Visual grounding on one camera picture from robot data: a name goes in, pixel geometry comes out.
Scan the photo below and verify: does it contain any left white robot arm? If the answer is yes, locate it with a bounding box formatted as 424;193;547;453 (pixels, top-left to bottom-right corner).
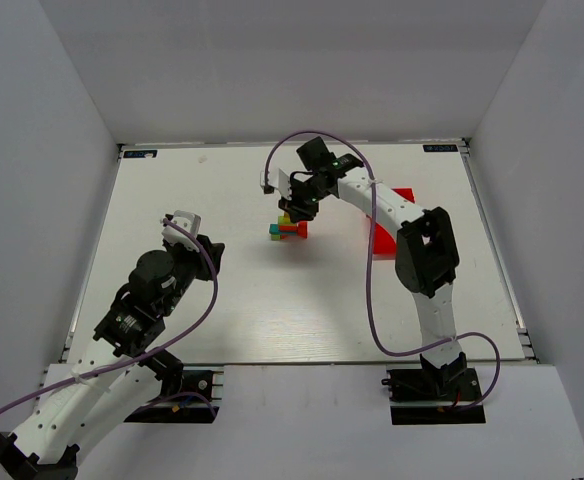
0;230;225;479

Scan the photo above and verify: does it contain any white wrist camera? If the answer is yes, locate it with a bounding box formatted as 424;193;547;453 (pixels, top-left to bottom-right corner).
161;210;201;252
260;168;291;199

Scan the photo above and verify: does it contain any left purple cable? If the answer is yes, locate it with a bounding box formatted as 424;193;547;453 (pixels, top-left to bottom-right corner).
0;215;221;441

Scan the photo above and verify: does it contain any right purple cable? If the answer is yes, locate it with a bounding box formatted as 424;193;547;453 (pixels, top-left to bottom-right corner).
262;130;501;412

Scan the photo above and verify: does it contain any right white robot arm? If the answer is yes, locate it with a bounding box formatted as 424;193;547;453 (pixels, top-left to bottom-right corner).
261;132;467;395

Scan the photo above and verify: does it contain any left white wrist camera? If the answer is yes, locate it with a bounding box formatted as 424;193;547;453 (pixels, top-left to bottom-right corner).
161;210;201;252

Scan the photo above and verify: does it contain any red plastic bin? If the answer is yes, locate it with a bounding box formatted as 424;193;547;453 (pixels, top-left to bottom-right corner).
372;184;422;257

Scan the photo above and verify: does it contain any purple cable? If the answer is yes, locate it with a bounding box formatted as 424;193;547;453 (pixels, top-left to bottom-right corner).
0;215;221;441
262;130;501;412

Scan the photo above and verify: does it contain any small red cube block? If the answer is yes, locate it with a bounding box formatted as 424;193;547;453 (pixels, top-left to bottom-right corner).
296;221;308;238

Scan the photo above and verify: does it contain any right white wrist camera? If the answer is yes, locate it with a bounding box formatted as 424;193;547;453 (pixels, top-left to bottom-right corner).
260;168;291;199

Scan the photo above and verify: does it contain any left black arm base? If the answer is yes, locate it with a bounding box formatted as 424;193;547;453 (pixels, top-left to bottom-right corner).
124;366;224;425

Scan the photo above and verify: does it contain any table logo sticker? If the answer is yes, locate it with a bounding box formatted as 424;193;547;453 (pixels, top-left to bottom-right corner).
423;144;458;153
123;150;158;159

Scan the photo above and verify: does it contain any left table logo sticker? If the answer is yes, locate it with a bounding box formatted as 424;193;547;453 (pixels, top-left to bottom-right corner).
123;150;158;159

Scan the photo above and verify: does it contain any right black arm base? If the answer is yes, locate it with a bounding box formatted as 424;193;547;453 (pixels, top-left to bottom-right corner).
381;368;486;426

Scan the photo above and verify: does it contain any teal long wood block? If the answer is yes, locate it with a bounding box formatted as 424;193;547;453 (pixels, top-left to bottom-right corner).
269;224;282;235

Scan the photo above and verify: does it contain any right table logo sticker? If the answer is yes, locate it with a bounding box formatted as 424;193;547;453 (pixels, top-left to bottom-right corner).
423;144;458;153

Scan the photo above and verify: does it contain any red arch wood block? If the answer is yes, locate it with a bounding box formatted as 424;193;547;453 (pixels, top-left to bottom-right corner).
276;231;307;240

